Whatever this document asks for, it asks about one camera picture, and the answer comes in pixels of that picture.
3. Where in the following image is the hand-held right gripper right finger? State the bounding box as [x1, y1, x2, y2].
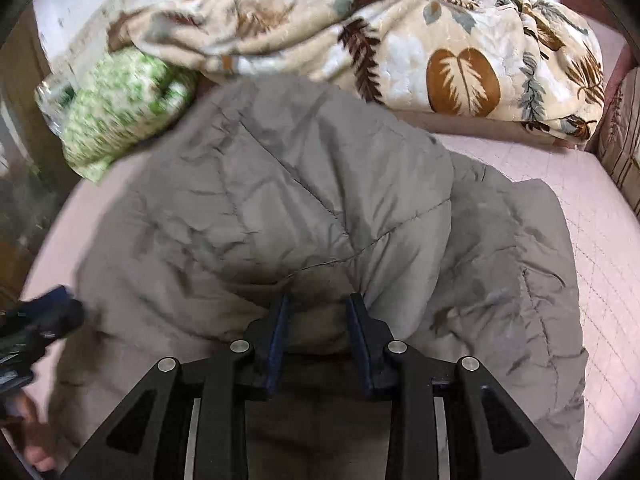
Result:
[345, 292, 576, 480]

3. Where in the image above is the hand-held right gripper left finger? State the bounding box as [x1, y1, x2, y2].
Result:
[60, 292, 292, 480]

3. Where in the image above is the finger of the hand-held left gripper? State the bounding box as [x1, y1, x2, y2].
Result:
[30, 299, 86, 346]
[20, 285, 71, 311]

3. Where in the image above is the grey quilted jacket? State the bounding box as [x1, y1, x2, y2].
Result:
[47, 77, 588, 480]

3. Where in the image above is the person's left hand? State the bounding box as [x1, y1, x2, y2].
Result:
[10, 395, 58, 473]

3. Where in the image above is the wooden cabinet with glass door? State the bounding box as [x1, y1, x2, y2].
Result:
[0, 10, 76, 311]

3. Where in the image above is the pale floral printed cloth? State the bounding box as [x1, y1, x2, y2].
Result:
[35, 77, 76, 136]

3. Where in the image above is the green patterned pillow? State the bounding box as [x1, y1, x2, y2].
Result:
[35, 46, 201, 183]

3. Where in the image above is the cream leaf print blanket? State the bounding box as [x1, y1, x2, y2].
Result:
[107, 0, 606, 148]

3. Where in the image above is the striped beige cushion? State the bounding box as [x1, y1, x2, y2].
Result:
[597, 65, 640, 201]

